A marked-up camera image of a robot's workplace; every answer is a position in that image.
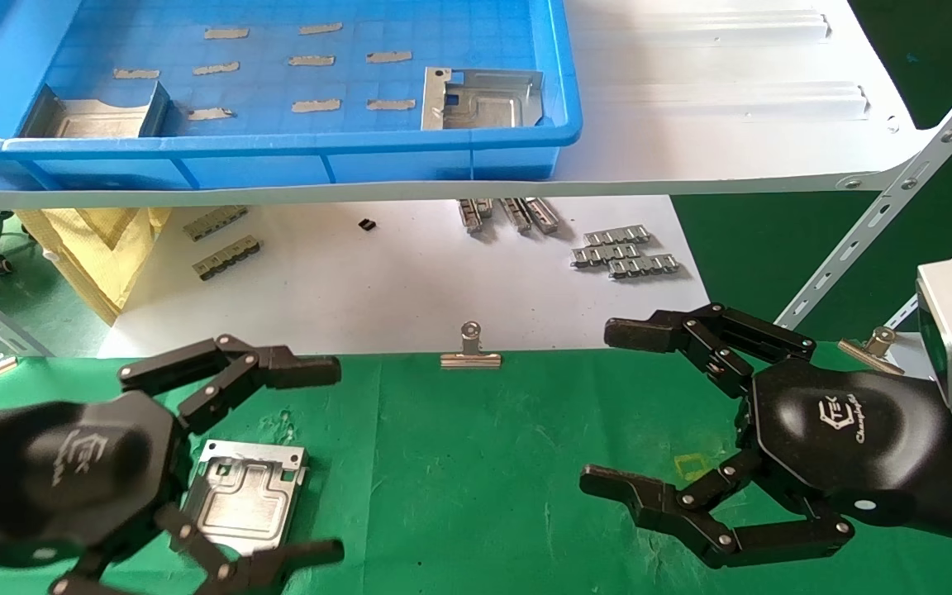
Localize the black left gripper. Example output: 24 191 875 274
0 334 345 595

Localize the grey connector strip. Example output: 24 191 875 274
193 236 263 282
183 206 249 242

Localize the yellow woven bag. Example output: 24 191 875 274
15 207 171 325

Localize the blue plastic bin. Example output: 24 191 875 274
0 0 584 193

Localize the white metal shelf panel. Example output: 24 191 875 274
0 0 940 209

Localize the stamped sheet metal bracket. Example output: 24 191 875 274
181 440 310 556
20 83 171 140
421 68 545 131

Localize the green table cloth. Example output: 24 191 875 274
0 343 952 595

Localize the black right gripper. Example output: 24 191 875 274
579 303 940 569

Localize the silver toothed metal strip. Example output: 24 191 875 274
571 242 642 269
583 225 652 246
607 254 682 280

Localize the silver metal clip part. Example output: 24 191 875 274
523 197 561 235
457 198 495 235
499 198 533 234

